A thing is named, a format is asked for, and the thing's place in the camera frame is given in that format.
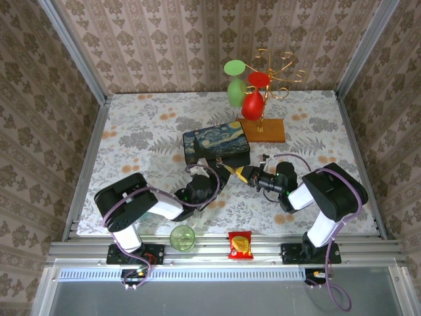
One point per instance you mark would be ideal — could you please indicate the small brass padlock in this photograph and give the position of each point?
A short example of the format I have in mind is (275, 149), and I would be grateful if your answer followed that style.
(219, 161)

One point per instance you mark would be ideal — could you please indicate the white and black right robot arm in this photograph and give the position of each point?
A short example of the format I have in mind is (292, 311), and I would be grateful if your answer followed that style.
(332, 194)

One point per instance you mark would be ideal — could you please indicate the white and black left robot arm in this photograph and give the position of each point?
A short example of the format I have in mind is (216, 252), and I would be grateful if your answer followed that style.
(164, 205)

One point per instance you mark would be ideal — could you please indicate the starry night painted box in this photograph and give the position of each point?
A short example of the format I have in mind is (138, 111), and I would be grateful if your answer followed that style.
(217, 138)

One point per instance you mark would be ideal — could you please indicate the green transparent plastic cup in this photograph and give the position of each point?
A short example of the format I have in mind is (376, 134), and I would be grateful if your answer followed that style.
(182, 238)

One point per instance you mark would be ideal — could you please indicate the red wine glass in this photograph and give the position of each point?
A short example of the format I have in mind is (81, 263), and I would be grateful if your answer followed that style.
(252, 105)

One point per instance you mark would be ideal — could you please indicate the red snack packet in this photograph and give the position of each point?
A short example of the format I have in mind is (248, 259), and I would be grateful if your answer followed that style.
(240, 245)

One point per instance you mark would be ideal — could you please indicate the green wine glass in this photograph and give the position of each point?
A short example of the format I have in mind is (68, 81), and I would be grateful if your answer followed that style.
(235, 93)

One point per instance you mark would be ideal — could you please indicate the floral table mat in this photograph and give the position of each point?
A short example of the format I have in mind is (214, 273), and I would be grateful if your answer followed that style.
(138, 131)

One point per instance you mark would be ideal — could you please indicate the black connector block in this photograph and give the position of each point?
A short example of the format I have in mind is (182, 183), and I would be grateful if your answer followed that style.
(315, 276)
(131, 276)

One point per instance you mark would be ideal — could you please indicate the aluminium mounting rail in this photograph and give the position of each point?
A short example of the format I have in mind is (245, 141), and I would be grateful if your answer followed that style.
(210, 253)

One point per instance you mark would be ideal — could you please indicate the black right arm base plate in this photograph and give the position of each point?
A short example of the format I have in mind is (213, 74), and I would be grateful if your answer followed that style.
(289, 255)

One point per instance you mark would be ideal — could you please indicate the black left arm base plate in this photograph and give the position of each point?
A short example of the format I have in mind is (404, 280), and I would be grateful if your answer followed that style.
(154, 251)

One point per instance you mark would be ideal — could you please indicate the aluminium table side rail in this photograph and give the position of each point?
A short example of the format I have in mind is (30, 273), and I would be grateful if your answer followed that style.
(90, 158)
(356, 148)

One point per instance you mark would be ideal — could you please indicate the aluminium frame post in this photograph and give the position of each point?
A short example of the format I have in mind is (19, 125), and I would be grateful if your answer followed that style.
(366, 46)
(74, 49)

